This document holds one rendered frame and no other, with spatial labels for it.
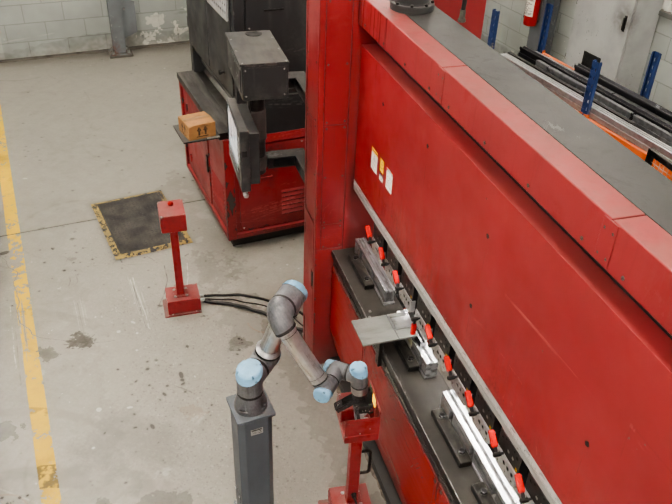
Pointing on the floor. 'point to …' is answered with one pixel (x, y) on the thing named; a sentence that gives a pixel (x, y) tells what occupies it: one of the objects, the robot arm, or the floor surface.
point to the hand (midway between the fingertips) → (356, 423)
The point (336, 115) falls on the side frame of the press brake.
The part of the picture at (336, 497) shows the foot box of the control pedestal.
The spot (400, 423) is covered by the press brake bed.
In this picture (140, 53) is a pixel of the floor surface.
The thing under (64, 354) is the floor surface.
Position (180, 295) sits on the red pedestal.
